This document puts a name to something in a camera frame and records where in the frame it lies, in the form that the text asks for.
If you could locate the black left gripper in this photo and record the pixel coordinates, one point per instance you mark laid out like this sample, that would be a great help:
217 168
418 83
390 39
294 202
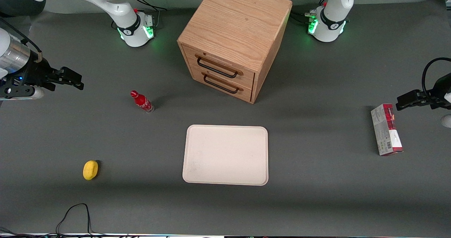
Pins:
441 88

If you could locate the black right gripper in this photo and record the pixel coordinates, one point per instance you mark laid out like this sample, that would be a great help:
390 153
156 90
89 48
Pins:
34 71

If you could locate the wooden drawer cabinet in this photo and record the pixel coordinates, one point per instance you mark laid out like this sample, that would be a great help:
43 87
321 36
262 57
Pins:
236 23

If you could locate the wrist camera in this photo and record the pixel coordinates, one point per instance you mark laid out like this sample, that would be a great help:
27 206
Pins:
28 92
446 121

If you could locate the beige plastic tray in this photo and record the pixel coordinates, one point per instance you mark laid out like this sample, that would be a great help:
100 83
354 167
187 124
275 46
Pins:
225 155

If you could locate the red plaid cardboard box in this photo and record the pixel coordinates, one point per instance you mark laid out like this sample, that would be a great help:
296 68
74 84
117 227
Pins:
385 130

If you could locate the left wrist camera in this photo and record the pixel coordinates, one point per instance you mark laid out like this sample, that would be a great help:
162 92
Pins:
446 121

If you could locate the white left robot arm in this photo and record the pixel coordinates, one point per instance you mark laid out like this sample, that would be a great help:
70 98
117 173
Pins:
334 19

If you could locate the yellow lemon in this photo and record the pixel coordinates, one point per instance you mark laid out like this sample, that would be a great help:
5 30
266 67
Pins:
90 170

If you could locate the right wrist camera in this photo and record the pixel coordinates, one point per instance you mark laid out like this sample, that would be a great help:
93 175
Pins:
28 92

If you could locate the red soda bottle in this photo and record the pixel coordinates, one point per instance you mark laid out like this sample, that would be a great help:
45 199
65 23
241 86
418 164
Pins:
142 101

